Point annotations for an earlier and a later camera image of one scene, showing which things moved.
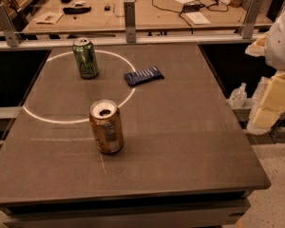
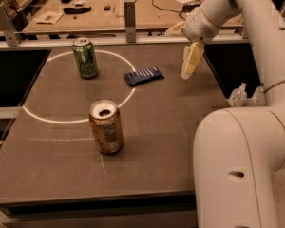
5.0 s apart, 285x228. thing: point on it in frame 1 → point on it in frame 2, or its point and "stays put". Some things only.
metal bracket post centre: (130, 22) stays put
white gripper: (281, 43) → (199, 26)
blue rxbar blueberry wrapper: (143, 76) stays put
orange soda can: (106, 121) stays put
